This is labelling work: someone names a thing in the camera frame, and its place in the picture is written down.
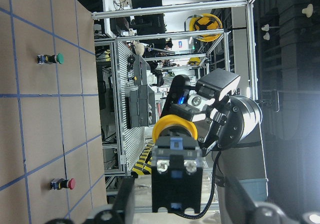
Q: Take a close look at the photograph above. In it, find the green push button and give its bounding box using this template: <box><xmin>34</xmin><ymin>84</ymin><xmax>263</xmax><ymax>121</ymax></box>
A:
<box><xmin>37</xmin><ymin>53</ymin><xmax>65</xmax><ymax>65</ymax></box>

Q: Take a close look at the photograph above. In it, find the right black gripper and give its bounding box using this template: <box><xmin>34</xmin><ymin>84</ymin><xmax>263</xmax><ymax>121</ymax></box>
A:
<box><xmin>160</xmin><ymin>75</ymin><xmax>247</xmax><ymax>150</ymax></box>

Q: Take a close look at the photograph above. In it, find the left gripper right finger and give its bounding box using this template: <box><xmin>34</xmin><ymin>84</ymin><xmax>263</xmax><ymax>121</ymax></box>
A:
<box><xmin>225</xmin><ymin>176</ymin><xmax>320</xmax><ymax>224</ymax></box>

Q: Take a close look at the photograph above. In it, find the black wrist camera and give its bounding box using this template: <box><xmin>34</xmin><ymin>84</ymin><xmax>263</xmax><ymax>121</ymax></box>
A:
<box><xmin>195</xmin><ymin>68</ymin><xmax>241</xmax><ymax>101</ymax></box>

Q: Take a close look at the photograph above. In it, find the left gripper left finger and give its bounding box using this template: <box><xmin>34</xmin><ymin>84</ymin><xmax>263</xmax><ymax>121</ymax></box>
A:
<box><xmin>44</xmin><ymin>177</ymin><xmax>137</xmax><ymax>224</ymax></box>

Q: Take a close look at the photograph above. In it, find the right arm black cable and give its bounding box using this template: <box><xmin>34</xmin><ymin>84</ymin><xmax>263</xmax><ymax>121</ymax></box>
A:
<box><xmin>172</xmin><ymin>150</ymin><xmax>226</xmax><ymax>220</ymax></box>

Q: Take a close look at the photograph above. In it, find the red push button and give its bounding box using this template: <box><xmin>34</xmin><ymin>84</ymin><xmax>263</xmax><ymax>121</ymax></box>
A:
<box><xmin>50</xmin><ymin>178</ymin><xmax>76</xmax><ymax>190</ymax></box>

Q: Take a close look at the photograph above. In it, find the yellow push button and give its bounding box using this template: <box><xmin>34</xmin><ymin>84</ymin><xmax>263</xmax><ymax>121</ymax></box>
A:
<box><xmin>151</xmin><ymin>114</ymin><xmax>203</xmax><ymax>214</ymax></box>

